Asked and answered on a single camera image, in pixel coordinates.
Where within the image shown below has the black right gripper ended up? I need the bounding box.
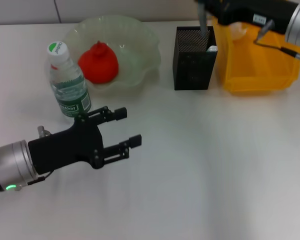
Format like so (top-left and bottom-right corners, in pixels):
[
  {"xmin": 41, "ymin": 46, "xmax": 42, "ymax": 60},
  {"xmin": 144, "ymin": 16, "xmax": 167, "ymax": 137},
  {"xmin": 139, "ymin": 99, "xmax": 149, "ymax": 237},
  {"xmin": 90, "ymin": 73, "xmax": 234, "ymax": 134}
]
[{"xmin": 204, "ymin": 0, "xmax": 300, "ymax": 35}]

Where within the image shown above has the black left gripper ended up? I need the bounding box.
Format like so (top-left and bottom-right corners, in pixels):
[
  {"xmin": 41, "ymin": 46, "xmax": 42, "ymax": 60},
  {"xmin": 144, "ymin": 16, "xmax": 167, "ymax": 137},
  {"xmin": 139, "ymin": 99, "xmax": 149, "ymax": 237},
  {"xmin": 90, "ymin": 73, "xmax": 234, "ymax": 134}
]
[{"xmin": 27, "ymin": 105, "xmax": 143, "ymax": 176}]

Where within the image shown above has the grey glitter marker pen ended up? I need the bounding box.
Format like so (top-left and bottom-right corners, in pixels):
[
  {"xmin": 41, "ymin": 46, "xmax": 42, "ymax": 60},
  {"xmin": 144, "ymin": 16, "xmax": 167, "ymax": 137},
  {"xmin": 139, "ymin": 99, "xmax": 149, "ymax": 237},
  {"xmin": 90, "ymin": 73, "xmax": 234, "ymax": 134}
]
[{"xmin": 196, "ymin": 0, "xmax": 210, "ymax": 52}]

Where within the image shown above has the red-orange toy fruit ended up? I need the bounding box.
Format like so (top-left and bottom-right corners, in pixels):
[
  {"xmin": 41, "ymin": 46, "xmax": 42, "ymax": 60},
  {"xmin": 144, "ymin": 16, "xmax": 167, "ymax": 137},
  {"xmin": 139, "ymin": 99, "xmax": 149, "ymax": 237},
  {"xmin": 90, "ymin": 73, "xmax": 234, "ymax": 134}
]
[{"xmin": 77, "ymin": 40, "xmax": 120, "ymax": 85}]

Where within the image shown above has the clear water bottle green label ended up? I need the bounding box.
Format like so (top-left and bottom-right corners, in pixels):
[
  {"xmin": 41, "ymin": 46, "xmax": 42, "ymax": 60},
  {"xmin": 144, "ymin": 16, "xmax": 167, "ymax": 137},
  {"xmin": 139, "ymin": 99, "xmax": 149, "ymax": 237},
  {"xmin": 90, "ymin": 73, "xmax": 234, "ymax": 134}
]
[{"xmin": 45, "ymin": 41, "xmax": 93, "ymax": 124}]

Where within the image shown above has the black mesh pen holder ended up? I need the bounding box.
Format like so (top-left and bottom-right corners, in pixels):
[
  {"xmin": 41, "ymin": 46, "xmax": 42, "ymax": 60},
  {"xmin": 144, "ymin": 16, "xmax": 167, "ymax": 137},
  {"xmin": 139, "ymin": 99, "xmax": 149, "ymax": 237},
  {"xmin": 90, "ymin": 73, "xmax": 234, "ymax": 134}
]
[{"xmin": 172, "ymin": 26, "xmax": 219, "ymax": 91}]

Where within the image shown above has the pale green glass fruit plate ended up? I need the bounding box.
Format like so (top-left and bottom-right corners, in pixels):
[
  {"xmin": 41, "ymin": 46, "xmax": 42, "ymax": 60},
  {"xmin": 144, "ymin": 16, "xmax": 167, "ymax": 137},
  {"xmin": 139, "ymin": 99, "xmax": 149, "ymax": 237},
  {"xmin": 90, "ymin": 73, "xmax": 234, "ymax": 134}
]
[{"xmin": 64, "ymin": 15, "xmax": 162, "ymax": 96}]

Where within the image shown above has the yellow plastic storage bin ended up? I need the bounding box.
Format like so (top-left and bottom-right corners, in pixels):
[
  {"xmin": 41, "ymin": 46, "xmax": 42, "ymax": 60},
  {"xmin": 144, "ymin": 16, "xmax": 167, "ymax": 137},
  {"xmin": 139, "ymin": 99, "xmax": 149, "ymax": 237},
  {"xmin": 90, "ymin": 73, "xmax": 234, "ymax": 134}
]
[{"xmin": 212, "ymin": 14, "xmax": 300, "ymax": 95}]

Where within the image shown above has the right gripper cable with plug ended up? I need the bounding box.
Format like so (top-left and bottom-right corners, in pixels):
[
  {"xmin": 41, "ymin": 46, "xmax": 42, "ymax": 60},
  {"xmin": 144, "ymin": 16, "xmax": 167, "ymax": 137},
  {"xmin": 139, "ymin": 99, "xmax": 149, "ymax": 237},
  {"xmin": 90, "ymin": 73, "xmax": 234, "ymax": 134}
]
[{"xmin": 254, "ymin": 19, "xmax": 300, "ymax": 60}]

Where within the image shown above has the gripper cable with plug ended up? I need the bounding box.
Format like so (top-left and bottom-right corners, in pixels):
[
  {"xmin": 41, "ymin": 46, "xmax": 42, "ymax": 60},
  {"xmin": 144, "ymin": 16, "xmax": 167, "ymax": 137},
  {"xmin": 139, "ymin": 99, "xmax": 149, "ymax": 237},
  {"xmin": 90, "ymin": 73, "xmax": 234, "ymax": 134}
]
[
  {"xmin": 254, "ymin": 19, "xmax": 300, "ymax": 60},
  {"xmin": 13, "ymin": 125, "xmax": 54, "ymax": 192}
]

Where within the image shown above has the left gripper cable with plug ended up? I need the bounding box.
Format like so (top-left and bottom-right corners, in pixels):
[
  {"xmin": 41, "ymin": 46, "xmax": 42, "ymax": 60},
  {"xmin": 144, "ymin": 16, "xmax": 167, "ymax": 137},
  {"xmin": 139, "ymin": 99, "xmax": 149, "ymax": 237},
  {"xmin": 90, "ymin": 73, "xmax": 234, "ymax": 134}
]
[{"xmin": 13, "ymin": 125, "xmax": 54, "ymax": 192}]

